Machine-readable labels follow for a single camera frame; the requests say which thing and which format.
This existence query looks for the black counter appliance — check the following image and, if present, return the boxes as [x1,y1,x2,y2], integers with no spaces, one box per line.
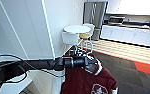
[109,15,126,25]

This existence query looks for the yellow wooden chair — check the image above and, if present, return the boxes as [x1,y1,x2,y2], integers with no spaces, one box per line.
[78,32,94,51]

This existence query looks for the white kitchen counter cabinets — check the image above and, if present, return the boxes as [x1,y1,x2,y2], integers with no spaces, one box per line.
[99,23,150,50]

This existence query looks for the stainless steel refrigerator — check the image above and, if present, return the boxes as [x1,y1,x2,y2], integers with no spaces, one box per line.
[83,1,109,42]

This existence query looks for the white upper kitchen cabinets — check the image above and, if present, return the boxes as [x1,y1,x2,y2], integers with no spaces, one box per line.
[105,0,150,17]

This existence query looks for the white round table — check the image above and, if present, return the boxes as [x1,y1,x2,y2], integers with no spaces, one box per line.
[63,25,92,35]

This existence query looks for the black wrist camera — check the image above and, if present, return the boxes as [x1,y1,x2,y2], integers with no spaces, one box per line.
[68,49,80,58]

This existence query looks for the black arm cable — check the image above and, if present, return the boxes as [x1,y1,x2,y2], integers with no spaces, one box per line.
[0,53,65,84]

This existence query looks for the red white varsity jacket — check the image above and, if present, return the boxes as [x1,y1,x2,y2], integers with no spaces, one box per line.
[59,59,119,94]

